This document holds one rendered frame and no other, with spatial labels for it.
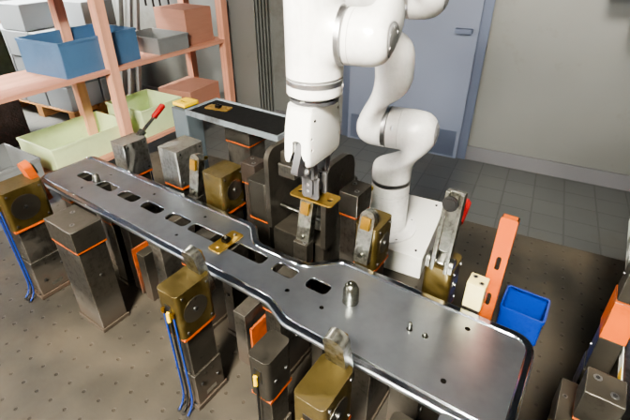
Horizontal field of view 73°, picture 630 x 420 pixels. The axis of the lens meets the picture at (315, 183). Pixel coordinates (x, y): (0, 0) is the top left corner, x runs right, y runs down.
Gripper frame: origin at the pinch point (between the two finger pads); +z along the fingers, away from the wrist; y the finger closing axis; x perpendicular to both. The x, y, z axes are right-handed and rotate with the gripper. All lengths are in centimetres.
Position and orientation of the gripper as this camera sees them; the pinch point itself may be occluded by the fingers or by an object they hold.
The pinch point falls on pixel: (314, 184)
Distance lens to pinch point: 72.6
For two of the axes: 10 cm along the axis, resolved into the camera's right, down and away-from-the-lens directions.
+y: -5.3, 4.3, -7.3
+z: 0.0, 8.6, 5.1
